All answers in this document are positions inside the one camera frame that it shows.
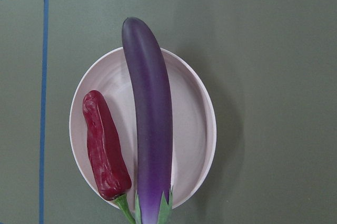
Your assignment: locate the purple eggplant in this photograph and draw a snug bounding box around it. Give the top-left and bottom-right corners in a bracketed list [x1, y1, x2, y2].
[122, 17, 173, 223]

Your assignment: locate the red chili pepper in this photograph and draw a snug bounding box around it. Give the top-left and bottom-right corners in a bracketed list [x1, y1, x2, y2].
[82, 90, 135, 223]

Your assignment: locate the pink plate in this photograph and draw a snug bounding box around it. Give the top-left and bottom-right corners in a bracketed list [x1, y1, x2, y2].
[69, 48, 216, 207]

